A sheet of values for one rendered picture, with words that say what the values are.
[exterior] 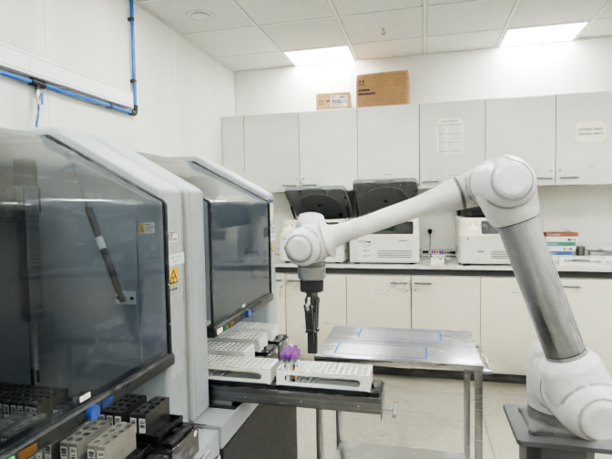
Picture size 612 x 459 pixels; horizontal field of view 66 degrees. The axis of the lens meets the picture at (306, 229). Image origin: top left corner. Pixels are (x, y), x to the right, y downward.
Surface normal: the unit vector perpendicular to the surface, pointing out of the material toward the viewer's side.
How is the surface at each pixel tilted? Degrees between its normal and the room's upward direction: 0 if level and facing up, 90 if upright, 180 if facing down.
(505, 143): 90
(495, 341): 90
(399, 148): 90
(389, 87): 90
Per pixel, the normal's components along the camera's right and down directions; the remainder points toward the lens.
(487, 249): -0.25, 0.06
